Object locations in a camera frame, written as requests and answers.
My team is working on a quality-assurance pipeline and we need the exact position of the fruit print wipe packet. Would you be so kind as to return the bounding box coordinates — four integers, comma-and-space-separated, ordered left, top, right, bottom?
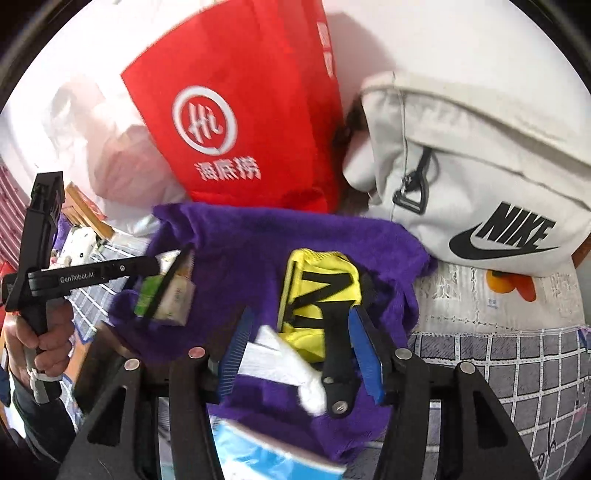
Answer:
155, 250, 181, 275

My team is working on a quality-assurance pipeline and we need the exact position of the person's left hand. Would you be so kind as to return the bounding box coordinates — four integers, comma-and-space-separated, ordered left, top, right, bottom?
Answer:
3, 299, 74, 388

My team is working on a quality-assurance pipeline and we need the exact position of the grey Nike waist bag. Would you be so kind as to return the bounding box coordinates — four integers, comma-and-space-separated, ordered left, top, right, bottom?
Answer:
343, 72, 590, 276

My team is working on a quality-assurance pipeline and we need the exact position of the white cotton glove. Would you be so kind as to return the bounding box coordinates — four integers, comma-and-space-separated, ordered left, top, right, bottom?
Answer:
238, 325, 327, 417

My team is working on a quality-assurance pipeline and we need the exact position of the purple towel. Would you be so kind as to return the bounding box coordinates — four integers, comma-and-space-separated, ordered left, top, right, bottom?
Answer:
109, 203, 437, 464

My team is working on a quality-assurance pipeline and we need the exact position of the dark green tea tin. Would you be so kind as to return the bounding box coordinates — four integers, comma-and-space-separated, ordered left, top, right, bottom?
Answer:
73, 323, 133, 415

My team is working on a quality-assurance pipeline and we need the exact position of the yellow black pouch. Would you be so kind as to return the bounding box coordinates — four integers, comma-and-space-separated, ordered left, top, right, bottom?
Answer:
277, 248, 375, 364

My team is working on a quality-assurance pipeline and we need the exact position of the grey checked cloth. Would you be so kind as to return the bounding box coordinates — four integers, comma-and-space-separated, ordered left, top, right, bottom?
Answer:
59, 230, 591, 480

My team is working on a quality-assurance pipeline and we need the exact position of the colourful bedding pile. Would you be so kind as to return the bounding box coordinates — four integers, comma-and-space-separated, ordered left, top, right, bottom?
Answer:
50, 214, 101, 268

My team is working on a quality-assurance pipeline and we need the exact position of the red Haidilao paper bag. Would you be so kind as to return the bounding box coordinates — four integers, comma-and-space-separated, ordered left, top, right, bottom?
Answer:
122, 1, 342, 213

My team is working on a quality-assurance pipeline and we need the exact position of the white Miniso plastic bag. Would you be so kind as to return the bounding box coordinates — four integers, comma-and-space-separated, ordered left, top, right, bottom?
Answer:
1, 47, 188, 237

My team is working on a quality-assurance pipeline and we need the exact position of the black watch strap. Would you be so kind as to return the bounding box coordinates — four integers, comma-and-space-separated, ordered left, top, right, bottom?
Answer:
320, 303, 362, 420

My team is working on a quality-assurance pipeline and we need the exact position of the blue tissue box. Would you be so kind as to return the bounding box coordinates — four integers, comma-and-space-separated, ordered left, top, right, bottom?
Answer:
211, 417, 346, 480

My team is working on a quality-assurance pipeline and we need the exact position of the wooden headboard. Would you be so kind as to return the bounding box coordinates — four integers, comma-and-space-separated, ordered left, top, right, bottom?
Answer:
62, 182, 114, 241

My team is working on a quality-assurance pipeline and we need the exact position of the light green wipe packet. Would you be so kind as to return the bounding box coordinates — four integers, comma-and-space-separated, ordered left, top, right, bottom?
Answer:
134, 252, 195, 326

